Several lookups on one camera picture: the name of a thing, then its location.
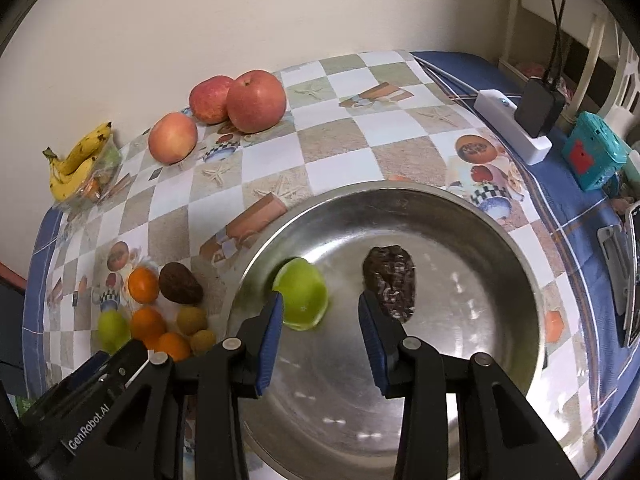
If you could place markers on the small green lime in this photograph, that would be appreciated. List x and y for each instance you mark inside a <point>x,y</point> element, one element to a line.
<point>112,330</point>

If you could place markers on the clear plastic bag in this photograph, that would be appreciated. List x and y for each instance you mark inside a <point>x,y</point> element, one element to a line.
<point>106,165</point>

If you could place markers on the smooth brown avocado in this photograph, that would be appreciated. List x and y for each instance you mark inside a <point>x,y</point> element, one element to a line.
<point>179,285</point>

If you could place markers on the large red apple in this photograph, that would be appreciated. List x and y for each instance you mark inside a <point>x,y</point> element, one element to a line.
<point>256,101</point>

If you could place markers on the green apple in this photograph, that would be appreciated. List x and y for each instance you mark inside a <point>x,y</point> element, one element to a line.
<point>302,300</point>

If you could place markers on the black device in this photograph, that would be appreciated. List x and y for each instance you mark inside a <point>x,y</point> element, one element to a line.
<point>634,280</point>

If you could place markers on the small brown kiwi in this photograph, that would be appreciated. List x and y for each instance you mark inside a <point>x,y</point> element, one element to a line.
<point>202,341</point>
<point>192,320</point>

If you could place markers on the black charger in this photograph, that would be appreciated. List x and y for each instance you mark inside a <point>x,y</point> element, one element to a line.
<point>539,107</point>

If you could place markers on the white power strip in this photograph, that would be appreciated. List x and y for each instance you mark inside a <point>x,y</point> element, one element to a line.
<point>505,115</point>

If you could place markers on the silver device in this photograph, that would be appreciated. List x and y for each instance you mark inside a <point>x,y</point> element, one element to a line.
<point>616,270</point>

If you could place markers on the pale red apple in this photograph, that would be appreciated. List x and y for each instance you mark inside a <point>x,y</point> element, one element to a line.
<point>172,137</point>

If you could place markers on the yellow banana bunch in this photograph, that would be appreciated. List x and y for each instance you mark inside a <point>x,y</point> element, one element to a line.
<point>75,170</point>

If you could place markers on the teal box with red label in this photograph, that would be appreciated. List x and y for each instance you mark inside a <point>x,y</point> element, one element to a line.
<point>592,152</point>

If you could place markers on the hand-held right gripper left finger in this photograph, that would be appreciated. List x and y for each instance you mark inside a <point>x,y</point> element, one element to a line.
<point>270,340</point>

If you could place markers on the white furniture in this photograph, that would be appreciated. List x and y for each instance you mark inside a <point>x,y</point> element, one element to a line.
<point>595,35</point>

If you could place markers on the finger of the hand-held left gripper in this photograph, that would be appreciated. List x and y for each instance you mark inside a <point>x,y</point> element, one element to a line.
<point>131,357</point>

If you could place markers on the checkered tablecloth with blue border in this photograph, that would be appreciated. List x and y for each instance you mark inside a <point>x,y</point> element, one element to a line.
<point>350,135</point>

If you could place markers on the orange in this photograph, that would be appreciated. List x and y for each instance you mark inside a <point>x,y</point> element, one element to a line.
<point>143,285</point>
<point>148,325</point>
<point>174,347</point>

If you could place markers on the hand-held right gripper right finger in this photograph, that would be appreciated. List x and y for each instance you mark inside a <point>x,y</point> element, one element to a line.
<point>372,345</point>

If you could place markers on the dark wrinkled avocado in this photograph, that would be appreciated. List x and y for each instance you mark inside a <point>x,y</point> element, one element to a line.
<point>390,280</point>

